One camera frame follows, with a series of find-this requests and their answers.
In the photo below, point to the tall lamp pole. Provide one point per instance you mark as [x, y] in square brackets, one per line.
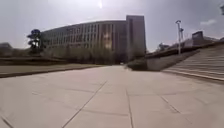
[179, 38]

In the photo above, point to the dark layered tree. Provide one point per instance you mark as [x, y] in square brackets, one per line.
[35, 40]

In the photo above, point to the row of small trees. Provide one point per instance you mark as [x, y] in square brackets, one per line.
[80, 55]

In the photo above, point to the grey concrete slab plaza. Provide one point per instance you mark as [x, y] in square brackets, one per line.
[113, 96]

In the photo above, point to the low concrete wall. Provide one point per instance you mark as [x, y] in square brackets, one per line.
[166, 61]

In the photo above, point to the wide concrete steps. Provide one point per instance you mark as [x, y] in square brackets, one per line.
[203, 65]

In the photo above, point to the distant row of trees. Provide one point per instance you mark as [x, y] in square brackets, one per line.
[30, 60]

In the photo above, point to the large curved dark building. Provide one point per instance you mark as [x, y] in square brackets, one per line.
[100, 36]

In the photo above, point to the dark green bush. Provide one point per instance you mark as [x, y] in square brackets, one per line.
[136, 64]

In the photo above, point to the flat grass bed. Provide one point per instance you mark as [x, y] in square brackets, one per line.
[36, 69]

